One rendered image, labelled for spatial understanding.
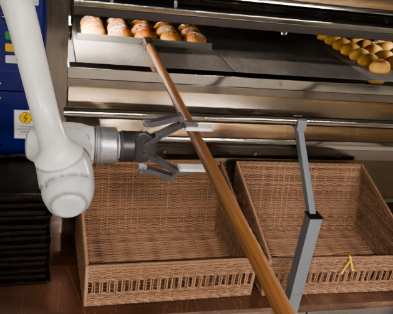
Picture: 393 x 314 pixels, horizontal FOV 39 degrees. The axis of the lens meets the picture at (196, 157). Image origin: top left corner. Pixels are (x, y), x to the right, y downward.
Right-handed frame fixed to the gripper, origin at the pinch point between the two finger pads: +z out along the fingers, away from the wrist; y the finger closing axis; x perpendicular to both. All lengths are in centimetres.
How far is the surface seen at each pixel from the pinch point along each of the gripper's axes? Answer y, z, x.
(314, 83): 2, 60, -65
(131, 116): 2.9, -13.7, -26.7
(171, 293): 60, 3, -17
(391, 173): 41, 106, -67
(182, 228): 60, 14, -55
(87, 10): -21, -26, -49
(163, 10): -23, -3, -50
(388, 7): -29, 81, -64
